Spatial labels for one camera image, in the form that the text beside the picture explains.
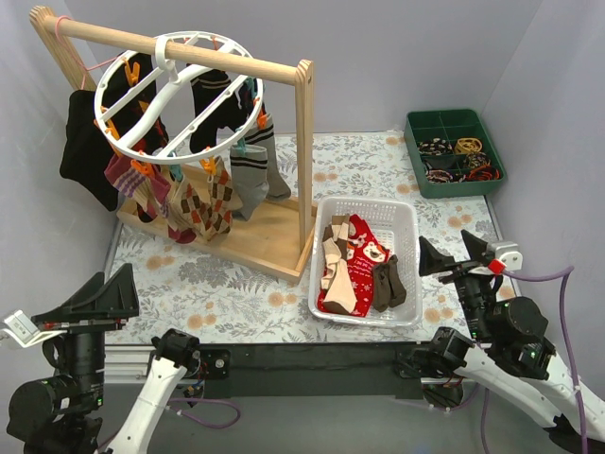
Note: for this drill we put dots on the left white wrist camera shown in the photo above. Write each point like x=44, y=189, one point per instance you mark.
x=19, y=332

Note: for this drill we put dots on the brown sock in basket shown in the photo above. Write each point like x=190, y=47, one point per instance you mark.
x=388, y=289

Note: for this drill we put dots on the teal clothes clip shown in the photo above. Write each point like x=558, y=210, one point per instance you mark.
x=176, y=172

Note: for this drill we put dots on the maroon beige purple striped sock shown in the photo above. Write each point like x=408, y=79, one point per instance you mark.
x=133, y=185

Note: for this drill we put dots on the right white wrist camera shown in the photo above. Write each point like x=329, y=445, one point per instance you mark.
x=499, y=257

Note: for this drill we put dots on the green compartment tray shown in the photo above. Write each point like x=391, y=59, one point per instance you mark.
x=452, y=154

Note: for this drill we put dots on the beige orange green argyle sock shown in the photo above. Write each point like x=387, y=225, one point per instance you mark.
x=199, y=213

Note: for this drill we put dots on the white plastic laundry basket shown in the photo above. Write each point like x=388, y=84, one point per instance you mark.
x=395, y=226

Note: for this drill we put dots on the white round clip hanger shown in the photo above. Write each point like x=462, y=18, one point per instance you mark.
x=176, y=81

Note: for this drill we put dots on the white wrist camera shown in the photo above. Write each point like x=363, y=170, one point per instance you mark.
x=499, y=257
x=19, y=332

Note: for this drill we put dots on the floral table mat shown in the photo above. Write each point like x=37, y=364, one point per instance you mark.
x=219, y=301

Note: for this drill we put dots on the wooden clothes rack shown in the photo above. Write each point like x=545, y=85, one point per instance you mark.
x=276, y=238

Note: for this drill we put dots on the red bear pattern sock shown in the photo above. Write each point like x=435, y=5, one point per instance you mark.
x=364, y=253

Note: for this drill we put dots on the black garment on hanger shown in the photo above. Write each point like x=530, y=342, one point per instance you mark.
x=87, y=153

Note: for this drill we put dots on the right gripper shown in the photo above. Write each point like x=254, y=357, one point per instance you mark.
x=462, y=270

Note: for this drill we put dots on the grey striped sock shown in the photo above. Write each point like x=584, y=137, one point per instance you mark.
x=278, y=189
x=249, y=167

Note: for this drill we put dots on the orange clothes clip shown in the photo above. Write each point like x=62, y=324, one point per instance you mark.
x=144, y=168

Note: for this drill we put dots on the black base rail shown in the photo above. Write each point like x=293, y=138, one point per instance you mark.
x=308, y=370

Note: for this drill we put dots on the navy sock green toe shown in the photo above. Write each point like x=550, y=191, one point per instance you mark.
x=246, y=95

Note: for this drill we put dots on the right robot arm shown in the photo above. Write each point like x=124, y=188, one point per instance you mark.
x=506, y=350

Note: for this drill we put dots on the beige sock in basket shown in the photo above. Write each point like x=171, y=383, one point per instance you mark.
x=336, y=289

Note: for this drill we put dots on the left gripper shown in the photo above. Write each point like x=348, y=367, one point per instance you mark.
x=81, y=323

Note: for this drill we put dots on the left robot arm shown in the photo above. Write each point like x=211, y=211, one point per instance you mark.
x=54, y=414

